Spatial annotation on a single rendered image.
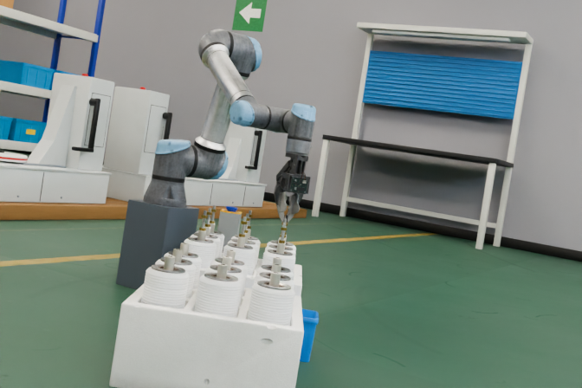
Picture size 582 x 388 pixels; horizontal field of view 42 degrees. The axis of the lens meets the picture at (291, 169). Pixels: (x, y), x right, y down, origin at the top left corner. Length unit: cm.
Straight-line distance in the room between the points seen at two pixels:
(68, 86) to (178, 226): 207
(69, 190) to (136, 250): 174
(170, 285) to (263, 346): 24
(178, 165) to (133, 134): 228
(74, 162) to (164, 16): 488
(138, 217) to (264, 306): 110
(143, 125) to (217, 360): 334
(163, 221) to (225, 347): 102
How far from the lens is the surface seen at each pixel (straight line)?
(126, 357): 167
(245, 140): 594
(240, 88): 235
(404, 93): 737
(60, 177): 429
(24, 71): 760
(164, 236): 259
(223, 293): 164
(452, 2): 754
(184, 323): 163
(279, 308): 165
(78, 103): 451
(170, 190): 264
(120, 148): 497
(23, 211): 405
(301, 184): 227
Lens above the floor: 55
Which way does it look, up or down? 1 degrees down
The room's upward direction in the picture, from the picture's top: 9 degrees clockwise
